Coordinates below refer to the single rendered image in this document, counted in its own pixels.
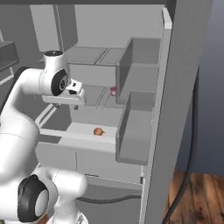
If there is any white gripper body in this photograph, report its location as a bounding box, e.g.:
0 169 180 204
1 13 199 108
41 87 87 107

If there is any grey fridge door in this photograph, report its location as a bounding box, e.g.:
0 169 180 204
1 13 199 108
139 0 214 224

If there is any black curved door handle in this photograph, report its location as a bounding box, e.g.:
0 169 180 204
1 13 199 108
161 66 200 224

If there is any grey fridge shelf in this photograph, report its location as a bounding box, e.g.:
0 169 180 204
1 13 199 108
62 45 127 67
81 85 125 109

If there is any brown onion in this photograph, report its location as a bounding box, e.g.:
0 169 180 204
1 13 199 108
93 127 106 137

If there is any large grey door bin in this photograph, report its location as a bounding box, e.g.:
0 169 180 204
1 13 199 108
115 90 156 166

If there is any grey fridge body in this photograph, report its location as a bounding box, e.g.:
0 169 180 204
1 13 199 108
28 0 178 224

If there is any black curved freezer handle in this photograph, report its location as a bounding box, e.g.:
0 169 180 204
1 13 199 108
76 193 143 205

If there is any small grey door bin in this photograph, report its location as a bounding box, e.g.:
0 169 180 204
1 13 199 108
115 37 162 105

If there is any dark grey shelf unit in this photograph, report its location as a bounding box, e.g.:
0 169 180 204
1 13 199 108
0 29 20 86

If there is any grey fridge drawer with onion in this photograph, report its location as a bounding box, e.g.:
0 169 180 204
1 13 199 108
59 122 144 186

